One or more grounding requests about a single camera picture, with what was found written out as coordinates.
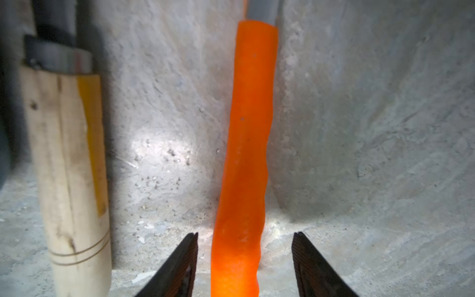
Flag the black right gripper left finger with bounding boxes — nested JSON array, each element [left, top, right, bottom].
[[136, 233, 199, 297]]

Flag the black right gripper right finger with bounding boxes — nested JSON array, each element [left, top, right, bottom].
[[291, 232, 357, 297]]

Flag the orange handle sickle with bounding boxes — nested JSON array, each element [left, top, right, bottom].
[[211, 1, 280, 297]]

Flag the wooden handle sickle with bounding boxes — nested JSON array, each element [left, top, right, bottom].
[[18, 0, 113, 297]]

